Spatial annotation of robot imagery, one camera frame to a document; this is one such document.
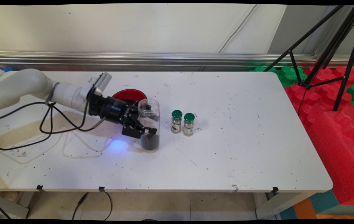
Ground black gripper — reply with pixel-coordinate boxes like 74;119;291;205
88;92;158;139

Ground clear plastic jar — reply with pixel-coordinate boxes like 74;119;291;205
138;98;160;152

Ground red bowl black rim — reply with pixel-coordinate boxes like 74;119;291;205
112;89;147;105

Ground green lid spice jar dark contents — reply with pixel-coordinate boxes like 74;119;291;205
171;110;183;134

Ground green lid spice jar pale contents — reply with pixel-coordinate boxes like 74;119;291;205
183;113;195;137

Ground grey table leg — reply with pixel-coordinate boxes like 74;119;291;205
0;193;30;219
255;191;316;220

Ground orange foam mat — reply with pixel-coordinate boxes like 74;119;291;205
294;198;354;220

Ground teal foam mat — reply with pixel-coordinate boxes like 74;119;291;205
280;190;340;220

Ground black tripod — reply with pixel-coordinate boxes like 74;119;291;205
263;4;354;112

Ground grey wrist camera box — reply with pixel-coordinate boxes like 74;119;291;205
85;72;112;97

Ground aluminium rail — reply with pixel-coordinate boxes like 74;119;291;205
0;51;354;71

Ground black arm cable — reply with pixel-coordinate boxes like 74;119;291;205
0;101;106;151

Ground dark arm cable strap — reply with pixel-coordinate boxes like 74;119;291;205
45;82;60;105

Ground black floor cable with plug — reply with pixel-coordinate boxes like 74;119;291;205
72;191;113;221

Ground white wall cable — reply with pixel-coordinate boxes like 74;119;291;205
219;4;258;53

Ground thin black tripod cable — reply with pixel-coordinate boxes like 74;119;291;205
298;88;308;116

